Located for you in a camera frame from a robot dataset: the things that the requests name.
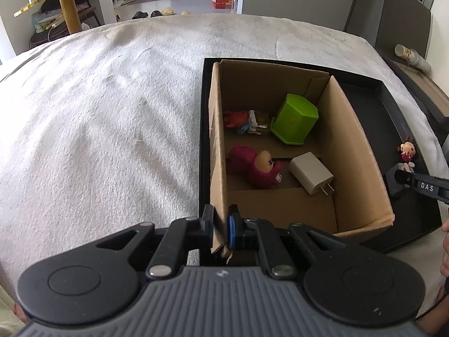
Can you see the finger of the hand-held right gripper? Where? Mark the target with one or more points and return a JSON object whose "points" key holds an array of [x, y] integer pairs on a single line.
{"points": [[424, 186]]}

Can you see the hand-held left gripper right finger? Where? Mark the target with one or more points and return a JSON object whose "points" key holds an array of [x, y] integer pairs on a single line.
{"points": [[232, 232]]}

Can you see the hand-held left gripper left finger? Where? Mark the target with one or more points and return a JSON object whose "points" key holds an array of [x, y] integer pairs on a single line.
{"points": [[207, 223]]}

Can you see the pink figure toy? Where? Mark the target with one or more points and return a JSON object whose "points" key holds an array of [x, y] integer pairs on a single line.
{"points": [[259, 175]]}

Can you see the brown cardboard box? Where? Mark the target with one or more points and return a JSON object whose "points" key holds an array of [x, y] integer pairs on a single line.
{"points": [[354, 168]]}

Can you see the black tray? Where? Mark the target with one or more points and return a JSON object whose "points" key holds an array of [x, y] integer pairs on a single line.
{"points": [[386, 112]]}

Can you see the white charger plug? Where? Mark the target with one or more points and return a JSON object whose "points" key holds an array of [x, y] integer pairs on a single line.
{"points": [[308, 172]]}

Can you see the green plastic container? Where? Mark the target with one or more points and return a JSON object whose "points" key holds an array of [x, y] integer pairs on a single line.
{"points": [[294, 119]]}

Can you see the person's right hand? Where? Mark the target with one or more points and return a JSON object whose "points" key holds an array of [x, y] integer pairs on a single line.
{"points": [[446, 256]]}

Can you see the small red dress doll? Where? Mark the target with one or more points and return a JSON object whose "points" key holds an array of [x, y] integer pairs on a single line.
{"points": [[408, 149]]}

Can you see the dark nightstand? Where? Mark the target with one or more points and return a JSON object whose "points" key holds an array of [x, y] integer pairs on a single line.
{"points": [[428, 91]]}

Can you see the red toy figure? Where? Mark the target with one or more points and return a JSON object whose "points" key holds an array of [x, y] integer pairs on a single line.
{"points": [[236, 118]]}

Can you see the small white blue figure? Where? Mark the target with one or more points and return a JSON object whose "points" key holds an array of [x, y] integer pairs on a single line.
{"points": [[252, 122]]}

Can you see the stack of paper cups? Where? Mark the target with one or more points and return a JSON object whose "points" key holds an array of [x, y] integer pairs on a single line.
{"points": [[412, 58]]}

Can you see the brown headboard panel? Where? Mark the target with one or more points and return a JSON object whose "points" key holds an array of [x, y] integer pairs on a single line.
{"points": [[386, 17]]}

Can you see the black slipper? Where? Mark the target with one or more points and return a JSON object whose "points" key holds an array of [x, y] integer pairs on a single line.
{"points": [[156, 13], [140, 15]]}

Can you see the wooden table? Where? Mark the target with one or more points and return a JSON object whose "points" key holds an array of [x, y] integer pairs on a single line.
{"points": [[70, 10]]}

